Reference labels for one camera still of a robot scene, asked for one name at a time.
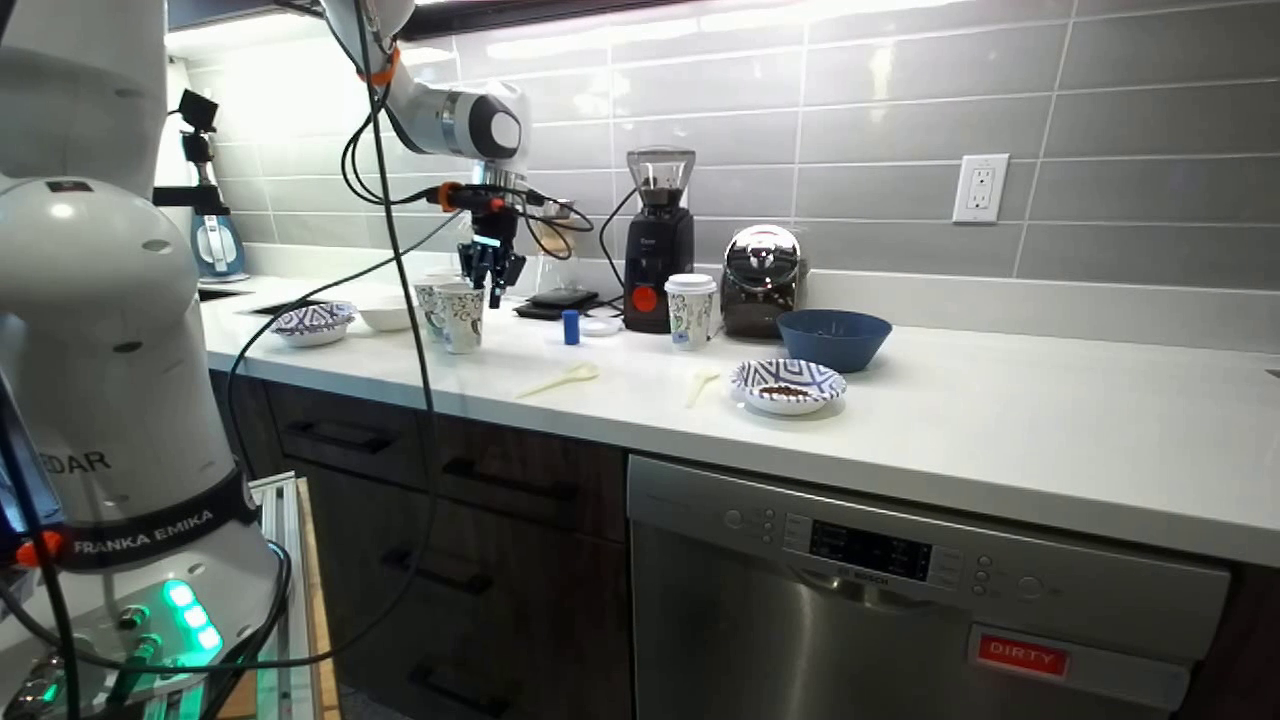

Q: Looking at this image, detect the right white wall outlet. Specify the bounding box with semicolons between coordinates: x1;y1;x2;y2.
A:
954;150;1007;224

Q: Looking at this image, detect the dark wood drawer cabinet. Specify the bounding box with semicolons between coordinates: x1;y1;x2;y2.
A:
216;374;632;720

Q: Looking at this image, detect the small white lid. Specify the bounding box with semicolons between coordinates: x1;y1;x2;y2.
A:
580;306;623;335

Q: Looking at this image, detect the dark blue bowl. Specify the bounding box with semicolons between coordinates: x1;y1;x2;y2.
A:
775;306;892;371

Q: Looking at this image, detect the black power cord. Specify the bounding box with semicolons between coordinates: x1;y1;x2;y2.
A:
591;178;646;300

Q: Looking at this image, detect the black coffee grinder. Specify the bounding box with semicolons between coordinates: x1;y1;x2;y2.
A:
623;148;698;331

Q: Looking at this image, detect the black digital scale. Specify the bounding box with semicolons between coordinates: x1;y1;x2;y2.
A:
518;288;602;320

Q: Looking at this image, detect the white bowl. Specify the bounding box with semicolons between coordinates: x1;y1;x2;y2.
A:
358;304;411;331

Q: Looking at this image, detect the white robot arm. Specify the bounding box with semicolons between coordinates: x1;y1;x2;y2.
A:
0;0;287;720

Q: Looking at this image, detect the lidded patterned paper cup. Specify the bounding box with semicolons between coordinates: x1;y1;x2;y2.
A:
664;270;720;346

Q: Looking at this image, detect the blue white patterned plate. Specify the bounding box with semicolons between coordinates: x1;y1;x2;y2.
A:
733;355;849;416

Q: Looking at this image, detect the black camera on stand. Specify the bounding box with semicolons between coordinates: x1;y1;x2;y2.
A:
151;89;249;285

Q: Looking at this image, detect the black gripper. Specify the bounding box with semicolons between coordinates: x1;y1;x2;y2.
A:
461;195;530;306

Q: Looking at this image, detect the stainless steel dishwasher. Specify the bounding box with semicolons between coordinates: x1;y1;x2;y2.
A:
628;456;1233;720

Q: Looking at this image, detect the small blue cylinder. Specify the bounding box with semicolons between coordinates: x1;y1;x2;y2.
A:
559;306;580;346

